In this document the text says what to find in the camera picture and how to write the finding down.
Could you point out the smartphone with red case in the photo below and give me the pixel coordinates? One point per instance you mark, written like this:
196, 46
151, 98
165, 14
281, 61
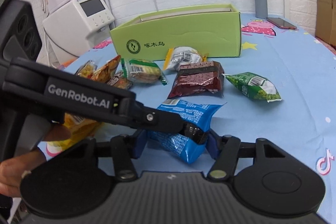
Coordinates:
282, 24

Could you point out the green biscuit packet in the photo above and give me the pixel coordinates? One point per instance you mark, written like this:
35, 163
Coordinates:
142, 71

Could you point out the red orange cracker bag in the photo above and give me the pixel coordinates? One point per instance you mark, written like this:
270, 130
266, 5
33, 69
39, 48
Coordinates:
107, 71

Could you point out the small brown white packet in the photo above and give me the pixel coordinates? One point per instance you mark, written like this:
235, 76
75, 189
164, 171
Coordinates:
120, 81

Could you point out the blue snack bag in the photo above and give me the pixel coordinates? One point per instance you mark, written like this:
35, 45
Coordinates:
189, 143

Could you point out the person's left hand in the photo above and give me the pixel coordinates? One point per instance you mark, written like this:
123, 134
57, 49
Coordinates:
12, 169

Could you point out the white screen appliance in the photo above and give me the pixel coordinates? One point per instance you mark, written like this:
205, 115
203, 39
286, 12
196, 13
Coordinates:
76, 27

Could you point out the brown cardboard box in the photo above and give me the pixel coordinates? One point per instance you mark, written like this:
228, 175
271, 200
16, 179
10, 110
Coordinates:
325, 22

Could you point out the large yellow chip bag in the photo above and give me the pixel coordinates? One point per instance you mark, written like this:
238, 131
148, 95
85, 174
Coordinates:
79, 127

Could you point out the green pea snack bag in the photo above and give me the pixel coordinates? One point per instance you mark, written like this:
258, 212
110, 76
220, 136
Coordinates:
255, 86

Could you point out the yellow white snack packet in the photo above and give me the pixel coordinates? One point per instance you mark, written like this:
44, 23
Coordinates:
179, 56

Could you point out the blue cartoon tablecloth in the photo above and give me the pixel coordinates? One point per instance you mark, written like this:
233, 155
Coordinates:
303, 123

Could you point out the green cardboard box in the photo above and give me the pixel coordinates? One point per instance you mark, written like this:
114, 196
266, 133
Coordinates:
213, 30

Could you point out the dark red cookie packet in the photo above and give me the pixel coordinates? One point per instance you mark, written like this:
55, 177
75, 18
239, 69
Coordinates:
198, 78

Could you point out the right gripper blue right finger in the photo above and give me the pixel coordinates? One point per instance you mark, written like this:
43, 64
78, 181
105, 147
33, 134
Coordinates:
224, 150

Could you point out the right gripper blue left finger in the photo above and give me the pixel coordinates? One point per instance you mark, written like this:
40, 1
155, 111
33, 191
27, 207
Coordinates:
125, 148

